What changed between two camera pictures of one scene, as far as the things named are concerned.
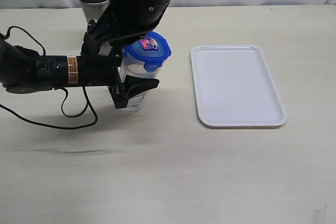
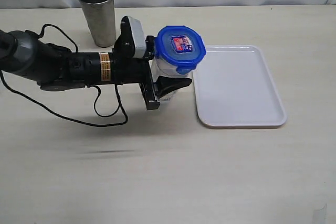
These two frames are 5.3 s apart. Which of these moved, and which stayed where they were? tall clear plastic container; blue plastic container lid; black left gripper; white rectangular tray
Moved: black left gripper; tall clear plastic container; blue plastic container lid
Stayed: white rectangular tray
